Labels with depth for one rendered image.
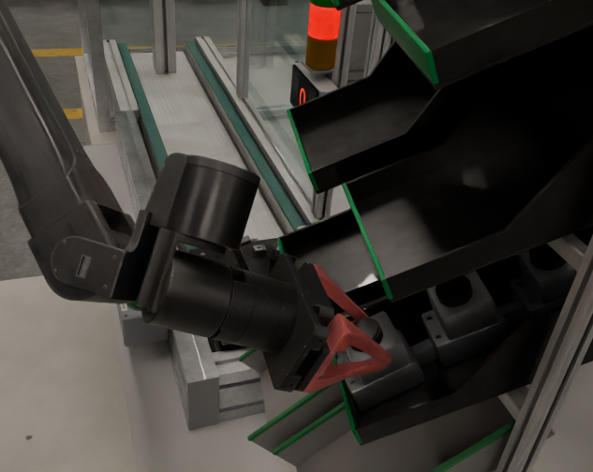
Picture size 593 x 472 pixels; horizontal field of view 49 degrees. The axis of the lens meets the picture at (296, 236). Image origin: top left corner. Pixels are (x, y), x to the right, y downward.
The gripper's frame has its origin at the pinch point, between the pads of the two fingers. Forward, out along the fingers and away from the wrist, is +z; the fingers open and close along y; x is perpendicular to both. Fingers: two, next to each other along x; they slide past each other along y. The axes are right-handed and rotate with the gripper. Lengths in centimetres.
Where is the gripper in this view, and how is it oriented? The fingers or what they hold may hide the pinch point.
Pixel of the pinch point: (370, 342)
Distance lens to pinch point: 57.3
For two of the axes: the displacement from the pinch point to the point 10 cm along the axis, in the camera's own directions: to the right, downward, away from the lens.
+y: -2.5, -5.3, 8.1
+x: -4.7, 8.0, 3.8
